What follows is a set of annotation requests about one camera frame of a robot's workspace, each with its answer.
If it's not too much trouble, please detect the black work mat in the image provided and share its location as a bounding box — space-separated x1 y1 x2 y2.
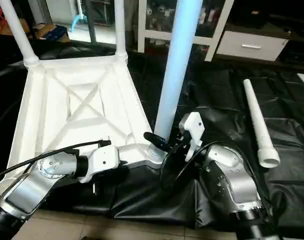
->
0 40 304 233

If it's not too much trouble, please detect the white plastic table leg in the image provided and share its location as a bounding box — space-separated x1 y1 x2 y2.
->
0 0 42 67
242 78 282 169
147 0 204 162
113 0 129 61

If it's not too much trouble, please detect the white plastic table top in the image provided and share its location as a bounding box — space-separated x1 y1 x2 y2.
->
0 52 169 201

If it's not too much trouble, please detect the white glass-door cabinet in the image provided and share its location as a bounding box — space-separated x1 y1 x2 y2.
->
137 0 235 62

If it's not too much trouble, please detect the light blue hose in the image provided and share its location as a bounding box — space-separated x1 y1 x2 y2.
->
70 0 89 32

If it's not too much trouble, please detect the white low drawer unit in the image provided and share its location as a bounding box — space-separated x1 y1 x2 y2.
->
215 30 288 62

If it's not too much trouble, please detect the grey metal pole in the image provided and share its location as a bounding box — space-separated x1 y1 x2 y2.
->
84 0 98 45

